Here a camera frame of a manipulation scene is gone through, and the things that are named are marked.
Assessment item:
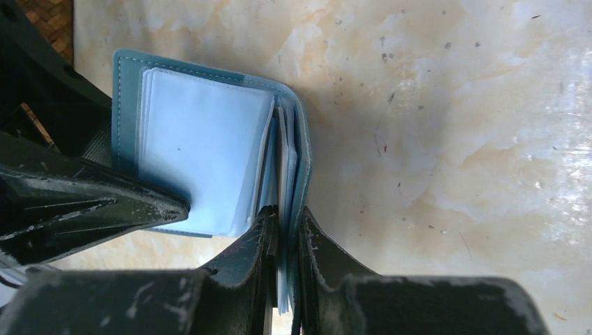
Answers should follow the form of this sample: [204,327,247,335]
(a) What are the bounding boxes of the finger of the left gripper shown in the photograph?
[1,1,112,167]
[1,133,189,266]

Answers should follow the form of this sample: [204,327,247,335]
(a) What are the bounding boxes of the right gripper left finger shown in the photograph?
[198,206,279,334]

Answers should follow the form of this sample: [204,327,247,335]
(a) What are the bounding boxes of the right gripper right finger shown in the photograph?
[297,207,376,334]

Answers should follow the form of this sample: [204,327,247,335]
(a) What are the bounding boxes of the brown woven divided basket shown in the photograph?
[16,0,74,65]

